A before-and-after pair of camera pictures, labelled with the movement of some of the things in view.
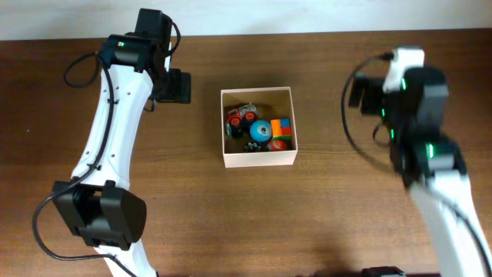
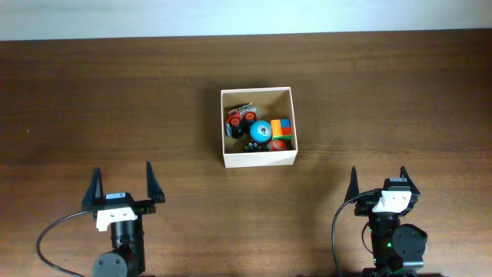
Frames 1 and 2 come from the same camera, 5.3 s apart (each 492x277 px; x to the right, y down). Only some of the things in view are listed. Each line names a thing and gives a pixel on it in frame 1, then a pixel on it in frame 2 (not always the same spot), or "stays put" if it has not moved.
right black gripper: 361,95 -> 361,209
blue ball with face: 260,131 stays put
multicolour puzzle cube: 281,128 stays put
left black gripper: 181,91 -> 153,184
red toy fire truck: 239,120 stays put
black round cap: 253,147 stays put
